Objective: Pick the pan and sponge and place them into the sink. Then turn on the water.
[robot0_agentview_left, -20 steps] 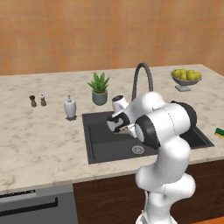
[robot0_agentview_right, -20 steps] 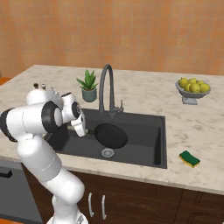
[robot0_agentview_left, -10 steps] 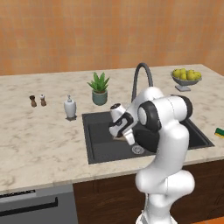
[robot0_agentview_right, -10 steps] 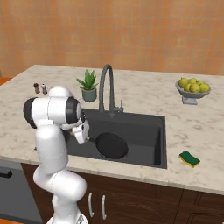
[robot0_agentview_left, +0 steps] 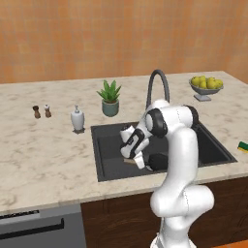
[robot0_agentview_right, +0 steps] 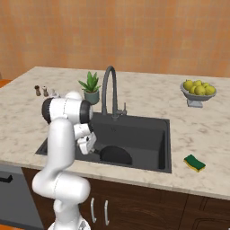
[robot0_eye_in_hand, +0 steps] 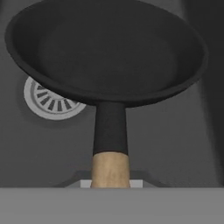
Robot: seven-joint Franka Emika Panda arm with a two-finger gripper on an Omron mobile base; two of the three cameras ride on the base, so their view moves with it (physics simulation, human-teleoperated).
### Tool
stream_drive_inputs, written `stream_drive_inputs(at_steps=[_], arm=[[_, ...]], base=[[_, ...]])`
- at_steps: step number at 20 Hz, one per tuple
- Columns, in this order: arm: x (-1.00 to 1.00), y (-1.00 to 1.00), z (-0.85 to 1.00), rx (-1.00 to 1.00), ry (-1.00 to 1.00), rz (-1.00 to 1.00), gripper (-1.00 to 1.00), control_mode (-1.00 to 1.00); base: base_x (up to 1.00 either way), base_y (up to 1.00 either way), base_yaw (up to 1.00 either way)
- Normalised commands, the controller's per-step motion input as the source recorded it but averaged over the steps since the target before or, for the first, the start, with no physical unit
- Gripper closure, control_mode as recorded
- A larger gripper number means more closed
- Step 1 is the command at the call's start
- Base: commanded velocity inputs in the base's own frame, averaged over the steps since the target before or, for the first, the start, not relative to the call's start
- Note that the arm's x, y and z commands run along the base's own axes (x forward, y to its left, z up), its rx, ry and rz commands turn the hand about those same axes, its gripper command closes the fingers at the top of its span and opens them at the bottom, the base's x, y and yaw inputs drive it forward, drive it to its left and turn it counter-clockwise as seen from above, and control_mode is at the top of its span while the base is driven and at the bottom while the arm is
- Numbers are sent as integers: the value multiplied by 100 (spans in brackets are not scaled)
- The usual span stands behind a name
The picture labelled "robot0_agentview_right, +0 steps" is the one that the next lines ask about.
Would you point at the grey dishwasher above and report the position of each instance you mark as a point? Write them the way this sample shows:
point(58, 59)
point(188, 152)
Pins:
point(18, 200)

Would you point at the yellow lemon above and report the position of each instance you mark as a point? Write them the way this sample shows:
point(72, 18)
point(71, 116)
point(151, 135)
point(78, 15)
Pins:
point(210, 90)
point(197, 83)
point(200, 90)
point(188, 84)
point(192, 89)

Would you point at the green and yellow sponge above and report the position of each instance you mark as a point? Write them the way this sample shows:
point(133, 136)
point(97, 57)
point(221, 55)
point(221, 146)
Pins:
point(194, 163)

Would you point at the black frying pan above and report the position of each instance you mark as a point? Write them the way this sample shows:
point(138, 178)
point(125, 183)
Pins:
point(116, 155)

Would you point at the small white shaker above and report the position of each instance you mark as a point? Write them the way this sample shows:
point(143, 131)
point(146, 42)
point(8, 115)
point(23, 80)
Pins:
point(54, 93)

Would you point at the brown pepper shaker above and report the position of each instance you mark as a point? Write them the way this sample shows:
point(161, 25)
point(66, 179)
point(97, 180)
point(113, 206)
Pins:
point(37, 90)

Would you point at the green plant in grey pot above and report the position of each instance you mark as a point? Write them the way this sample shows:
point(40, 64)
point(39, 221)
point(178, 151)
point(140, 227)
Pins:
point(91, 90)

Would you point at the dark wood drawer cabinet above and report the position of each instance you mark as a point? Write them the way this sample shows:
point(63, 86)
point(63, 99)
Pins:
point(206, 214)

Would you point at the dark grey arched tap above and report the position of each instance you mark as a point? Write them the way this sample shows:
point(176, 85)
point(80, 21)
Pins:
point(114, 90)

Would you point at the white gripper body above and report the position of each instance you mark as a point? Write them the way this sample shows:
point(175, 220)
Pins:
point(86, 146)

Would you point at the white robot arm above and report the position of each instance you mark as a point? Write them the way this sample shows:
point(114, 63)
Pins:
point(60, 149)

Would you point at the brown and white salt shaker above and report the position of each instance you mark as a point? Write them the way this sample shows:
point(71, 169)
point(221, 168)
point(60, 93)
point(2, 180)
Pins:
point(45, 91)

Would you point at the dark wood cupboard door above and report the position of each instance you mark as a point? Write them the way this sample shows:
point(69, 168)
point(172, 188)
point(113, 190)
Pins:
point(42, 209)
point(143, 206)

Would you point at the dark grey sink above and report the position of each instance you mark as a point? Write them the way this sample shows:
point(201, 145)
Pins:
point(134, 134)

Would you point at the grey fruit bowl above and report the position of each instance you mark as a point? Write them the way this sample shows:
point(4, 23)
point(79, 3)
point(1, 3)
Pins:
point(196, 99)

